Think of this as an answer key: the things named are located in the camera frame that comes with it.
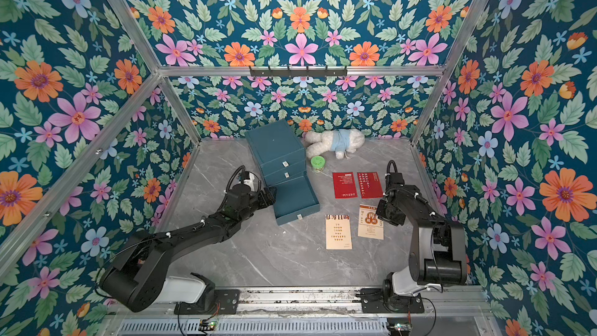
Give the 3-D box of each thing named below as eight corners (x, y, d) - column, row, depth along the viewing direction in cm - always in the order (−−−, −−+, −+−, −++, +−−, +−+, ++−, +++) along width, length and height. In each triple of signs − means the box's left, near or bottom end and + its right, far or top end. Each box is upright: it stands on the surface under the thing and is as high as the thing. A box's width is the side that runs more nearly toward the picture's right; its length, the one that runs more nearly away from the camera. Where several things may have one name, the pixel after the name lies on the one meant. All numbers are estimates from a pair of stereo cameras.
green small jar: (317, 174, 108) (317, 168, 104) (308, 165, 111) (308, 159, 107) (327, 167, 110) (327, 161, 107) (318, 159, 113) (318, 153, 110)
